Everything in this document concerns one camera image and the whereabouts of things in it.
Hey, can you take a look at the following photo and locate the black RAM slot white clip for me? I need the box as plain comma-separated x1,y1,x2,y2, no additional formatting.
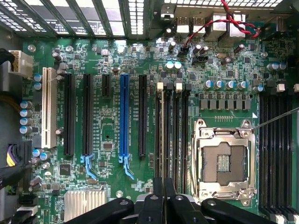
268,83,287,224
155,81,164,180
287,83,299,220
173,80,183,194

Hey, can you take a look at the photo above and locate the silver finned heatsink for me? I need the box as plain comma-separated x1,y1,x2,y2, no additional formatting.
64,189,108,222

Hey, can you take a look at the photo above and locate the long black expansion slot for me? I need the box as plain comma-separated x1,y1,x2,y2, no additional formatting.
63,73,76,157
138,74,148,158

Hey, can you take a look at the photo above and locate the green motherboard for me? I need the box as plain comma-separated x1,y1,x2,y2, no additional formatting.
21,20,299,224

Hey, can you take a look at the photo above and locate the black expansion slot blue latch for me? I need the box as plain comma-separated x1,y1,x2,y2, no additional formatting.
80,73,98,181

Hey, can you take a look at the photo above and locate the thin metal locking lever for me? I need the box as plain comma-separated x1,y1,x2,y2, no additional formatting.
251,107,299,132

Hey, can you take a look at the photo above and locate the short black expansion slot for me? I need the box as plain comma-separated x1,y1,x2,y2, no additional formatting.
101,74,112,98

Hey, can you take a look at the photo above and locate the white PCI expansion slot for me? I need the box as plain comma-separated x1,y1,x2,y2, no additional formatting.
41,67,57,149

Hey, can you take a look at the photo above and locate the silver USB port block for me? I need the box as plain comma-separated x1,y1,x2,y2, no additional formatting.
192,16,206,34
176,16,190,34

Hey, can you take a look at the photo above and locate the tall silver port block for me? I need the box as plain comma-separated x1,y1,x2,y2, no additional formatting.
228,12,246,38
212,12,228,40

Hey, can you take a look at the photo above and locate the white power connector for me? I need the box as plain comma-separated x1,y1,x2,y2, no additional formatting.
7,49,34,79

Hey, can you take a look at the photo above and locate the small silver port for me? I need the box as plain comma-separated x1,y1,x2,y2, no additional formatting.
160,4,176,22

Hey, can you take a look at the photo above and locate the grey PC case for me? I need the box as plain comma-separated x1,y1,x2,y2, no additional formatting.
0,0,299,224

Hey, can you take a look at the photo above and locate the CPU socket with metal frame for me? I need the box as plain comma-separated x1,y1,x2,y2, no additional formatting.
191,118,257,208

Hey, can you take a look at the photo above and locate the black sleeved cable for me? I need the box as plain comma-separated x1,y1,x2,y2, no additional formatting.
0,47,15,69
0,163,33,189

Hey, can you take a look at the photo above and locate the purple and yellow wire plug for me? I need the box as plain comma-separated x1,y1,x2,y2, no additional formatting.
6,140,33,168

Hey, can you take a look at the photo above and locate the yellow wire bundle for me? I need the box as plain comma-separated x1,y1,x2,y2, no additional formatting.
0,92,22,113

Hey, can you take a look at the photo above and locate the red and black twisted wire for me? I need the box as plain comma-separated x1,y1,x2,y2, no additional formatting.
184,0,262,51

